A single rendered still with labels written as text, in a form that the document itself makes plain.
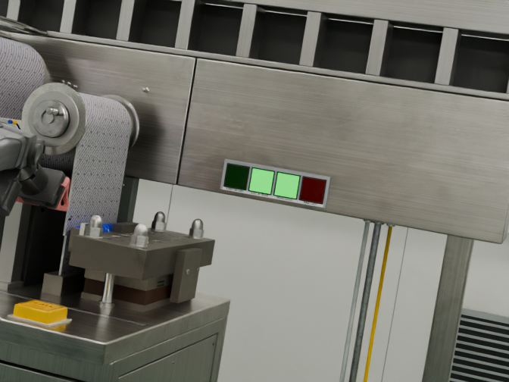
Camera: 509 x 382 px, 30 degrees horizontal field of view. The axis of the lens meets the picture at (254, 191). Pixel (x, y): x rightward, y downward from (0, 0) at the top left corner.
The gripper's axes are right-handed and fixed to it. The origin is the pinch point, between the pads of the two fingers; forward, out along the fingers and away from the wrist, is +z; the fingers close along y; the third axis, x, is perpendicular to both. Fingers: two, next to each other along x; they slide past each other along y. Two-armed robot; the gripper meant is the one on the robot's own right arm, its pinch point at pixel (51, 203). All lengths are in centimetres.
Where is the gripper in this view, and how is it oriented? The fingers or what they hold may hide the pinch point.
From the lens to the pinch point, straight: 189.2
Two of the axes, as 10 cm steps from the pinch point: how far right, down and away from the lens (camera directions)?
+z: 1.9, 4.6, 8.7
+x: 2.9, -8.7, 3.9
